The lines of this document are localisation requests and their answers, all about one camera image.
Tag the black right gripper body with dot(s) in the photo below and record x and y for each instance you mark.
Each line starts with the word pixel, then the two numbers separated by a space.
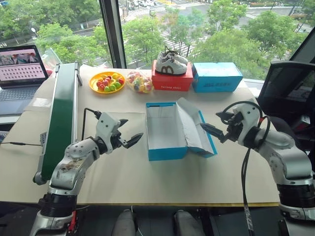
pixel 233 129

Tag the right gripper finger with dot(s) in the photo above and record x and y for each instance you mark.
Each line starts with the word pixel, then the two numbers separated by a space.
pixel 224 116
pixel 212 130

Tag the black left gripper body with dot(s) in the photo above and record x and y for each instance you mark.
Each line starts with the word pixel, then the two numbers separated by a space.
pixel 117 142

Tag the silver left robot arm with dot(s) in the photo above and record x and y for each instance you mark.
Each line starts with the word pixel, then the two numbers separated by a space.
pixel 71 162

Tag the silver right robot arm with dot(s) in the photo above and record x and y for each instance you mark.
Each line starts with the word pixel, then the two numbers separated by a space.
pixel 283 152

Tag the closed blue shoebox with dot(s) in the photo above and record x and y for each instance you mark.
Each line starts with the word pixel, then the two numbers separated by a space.
pixel 216 83

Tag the open blue shoebox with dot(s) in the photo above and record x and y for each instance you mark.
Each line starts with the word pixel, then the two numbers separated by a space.
pixel 167 153

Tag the red shoebox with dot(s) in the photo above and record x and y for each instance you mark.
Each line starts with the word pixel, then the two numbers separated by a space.
pixel 172 82

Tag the beige paper table cover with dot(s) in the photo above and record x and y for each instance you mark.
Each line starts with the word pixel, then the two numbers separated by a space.
pixel 123 177

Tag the green toy ball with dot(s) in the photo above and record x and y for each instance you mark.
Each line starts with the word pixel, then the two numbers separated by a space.
pixel 107 89
pixel 117 85

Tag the red toy ball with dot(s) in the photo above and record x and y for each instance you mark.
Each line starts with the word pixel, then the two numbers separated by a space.
pixel 120 80
pixel 101 86

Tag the clear bag of colourful balls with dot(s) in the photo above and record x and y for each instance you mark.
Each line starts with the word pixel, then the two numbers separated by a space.
pixel 140 83

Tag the yellow plastic plate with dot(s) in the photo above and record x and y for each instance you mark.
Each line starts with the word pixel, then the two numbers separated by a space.
pixel 94 87

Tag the green conveyor belt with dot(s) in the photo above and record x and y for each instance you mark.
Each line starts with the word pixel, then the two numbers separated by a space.
pixel 61 110

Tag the black office chair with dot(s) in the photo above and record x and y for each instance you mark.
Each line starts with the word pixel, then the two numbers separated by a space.
pixel 283 86

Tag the white shoe with brown logo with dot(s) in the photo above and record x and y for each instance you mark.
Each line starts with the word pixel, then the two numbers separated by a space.
pixel 181 59

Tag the pair of white sneakers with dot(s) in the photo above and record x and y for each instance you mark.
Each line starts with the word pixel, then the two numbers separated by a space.
pixel 169 67

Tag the grey rounded shape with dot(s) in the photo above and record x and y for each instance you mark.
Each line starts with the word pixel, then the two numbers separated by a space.
pixel 188 223
pixel 123 223

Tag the grey laptop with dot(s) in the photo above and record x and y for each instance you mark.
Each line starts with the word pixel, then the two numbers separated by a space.
pixel 19 71

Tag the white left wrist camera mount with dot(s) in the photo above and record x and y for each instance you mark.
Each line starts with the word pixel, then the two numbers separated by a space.
pixel 105 125

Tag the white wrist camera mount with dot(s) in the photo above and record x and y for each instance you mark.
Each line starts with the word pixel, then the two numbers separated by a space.
pixel 105 125
pixel 248 118

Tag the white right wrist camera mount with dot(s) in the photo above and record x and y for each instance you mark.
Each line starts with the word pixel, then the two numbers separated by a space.
pixel 248 118

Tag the dark window frame post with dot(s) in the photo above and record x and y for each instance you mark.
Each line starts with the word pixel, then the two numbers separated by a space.
pixel 304 46
pixel 113 32

